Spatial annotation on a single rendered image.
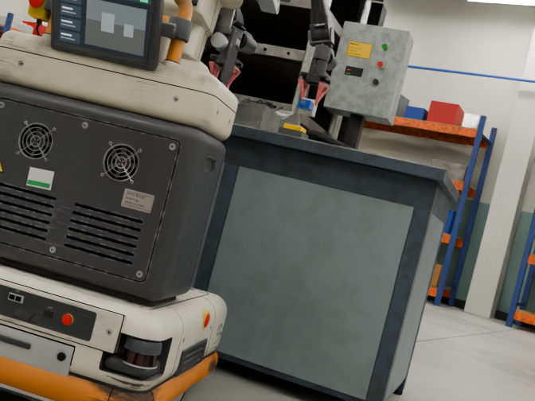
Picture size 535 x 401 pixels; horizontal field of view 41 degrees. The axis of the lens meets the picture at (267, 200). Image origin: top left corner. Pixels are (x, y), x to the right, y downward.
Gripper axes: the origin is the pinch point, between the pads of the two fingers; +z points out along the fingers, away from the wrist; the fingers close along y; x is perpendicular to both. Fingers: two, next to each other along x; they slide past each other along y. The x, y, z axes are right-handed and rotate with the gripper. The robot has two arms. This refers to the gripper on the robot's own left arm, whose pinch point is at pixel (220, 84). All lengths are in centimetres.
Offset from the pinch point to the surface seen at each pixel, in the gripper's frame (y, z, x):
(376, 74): -33, -36, -84
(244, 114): -12.2, 8.6, 1.9
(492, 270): -97, 16, -636
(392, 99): -42, -26, -84
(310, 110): -30.9, 0.5, -9.3
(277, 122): -19.0, 6.5, -13.5
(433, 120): 9, -137, -620
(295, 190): -37.0, 29.3, 3.1
